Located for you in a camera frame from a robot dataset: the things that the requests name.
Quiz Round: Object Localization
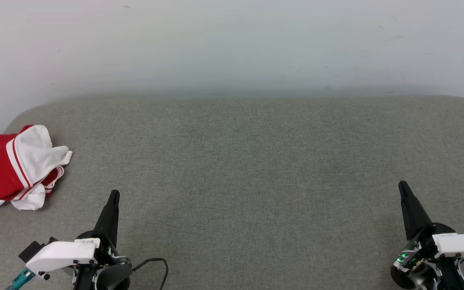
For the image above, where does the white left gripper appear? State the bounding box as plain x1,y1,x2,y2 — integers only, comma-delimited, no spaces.
26,190,133,290

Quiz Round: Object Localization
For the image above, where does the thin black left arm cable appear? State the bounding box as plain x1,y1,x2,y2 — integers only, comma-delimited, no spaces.
131,258,169,290

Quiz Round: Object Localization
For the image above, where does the teal left camera connector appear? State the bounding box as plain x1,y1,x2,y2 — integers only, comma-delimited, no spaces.
6,268,36,290

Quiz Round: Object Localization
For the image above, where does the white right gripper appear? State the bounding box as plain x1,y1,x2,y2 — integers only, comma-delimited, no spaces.
390,180,464,290

